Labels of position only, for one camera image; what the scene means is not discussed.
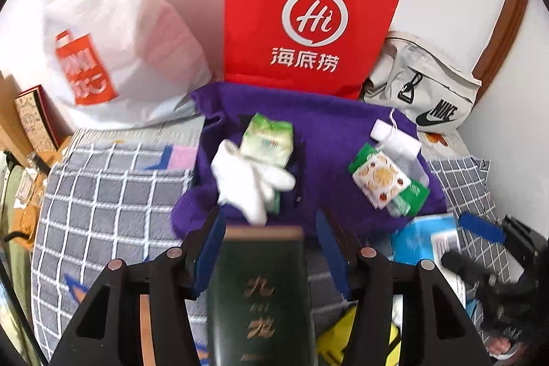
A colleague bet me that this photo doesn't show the orange patterned snack packet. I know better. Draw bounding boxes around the orange patterned snack packet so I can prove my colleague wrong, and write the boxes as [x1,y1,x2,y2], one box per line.
[352,152,412,210]

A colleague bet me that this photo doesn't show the yellow plastic bag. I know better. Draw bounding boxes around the yellow plastic bag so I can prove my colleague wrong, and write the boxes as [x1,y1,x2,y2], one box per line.
[316,304,401,366]

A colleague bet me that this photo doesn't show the green snack packet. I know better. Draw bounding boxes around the green snack packet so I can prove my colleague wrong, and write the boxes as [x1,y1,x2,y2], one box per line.
[238,113,294,214]

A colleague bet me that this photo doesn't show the dark green box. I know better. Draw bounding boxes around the dark green box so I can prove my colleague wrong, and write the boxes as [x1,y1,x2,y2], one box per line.
[206,225,318,366]

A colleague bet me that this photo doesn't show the purple towel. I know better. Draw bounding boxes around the purple towel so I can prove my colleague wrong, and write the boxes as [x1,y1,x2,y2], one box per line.
[171,82,449,238]

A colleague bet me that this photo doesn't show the white sling bag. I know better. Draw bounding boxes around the white sling bag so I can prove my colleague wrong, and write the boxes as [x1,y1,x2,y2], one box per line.
[360,31,483,131]

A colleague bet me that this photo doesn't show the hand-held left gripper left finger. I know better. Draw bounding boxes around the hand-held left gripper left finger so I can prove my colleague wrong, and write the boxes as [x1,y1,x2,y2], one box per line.
[51,206,227,366]

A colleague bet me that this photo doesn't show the brown patterned box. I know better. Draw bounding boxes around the brown patterned box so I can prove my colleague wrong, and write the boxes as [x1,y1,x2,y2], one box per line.
[14,84,61,154]

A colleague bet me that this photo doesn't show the wooden headboard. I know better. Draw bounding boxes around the wooden headboard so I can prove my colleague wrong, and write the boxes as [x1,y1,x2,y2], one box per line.
[472,0,533,92]

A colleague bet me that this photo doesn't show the red paper bag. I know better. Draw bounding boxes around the red paper bag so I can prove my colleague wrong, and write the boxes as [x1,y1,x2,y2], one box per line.
[223,0,408,101]

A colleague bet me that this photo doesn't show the blue packet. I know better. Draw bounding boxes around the blue packet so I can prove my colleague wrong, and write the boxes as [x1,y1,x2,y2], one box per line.
[391,214,462,268]

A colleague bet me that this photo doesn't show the grey checked blanket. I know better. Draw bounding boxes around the grey checked blanket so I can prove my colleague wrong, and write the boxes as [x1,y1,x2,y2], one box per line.
[32,126,502,366]

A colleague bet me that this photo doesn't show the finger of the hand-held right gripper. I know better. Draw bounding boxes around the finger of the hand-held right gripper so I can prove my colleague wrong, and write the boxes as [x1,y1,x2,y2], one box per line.
[459,213,507,245]

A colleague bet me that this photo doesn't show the green white packet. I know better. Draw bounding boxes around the green white packet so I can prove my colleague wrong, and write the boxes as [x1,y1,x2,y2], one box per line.
[347,143,430,217]

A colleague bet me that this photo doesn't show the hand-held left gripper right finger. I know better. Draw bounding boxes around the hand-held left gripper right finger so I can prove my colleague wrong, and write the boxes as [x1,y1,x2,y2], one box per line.
[316,209,492,366]

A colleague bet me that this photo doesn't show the white glove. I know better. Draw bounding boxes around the white glove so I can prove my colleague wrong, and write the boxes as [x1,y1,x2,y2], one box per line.
[210,139,296,226]

